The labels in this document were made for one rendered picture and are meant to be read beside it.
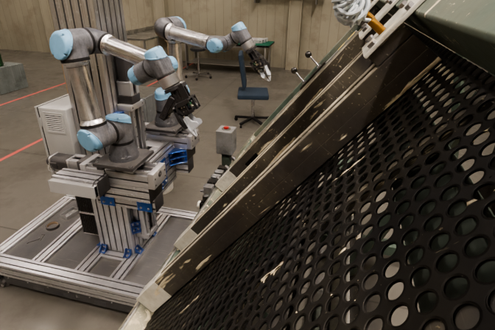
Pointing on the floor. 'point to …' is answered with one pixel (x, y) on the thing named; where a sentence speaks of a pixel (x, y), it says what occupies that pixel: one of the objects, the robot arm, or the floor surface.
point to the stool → (198, 63)
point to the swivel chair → (250, 93)
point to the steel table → (142, 34)
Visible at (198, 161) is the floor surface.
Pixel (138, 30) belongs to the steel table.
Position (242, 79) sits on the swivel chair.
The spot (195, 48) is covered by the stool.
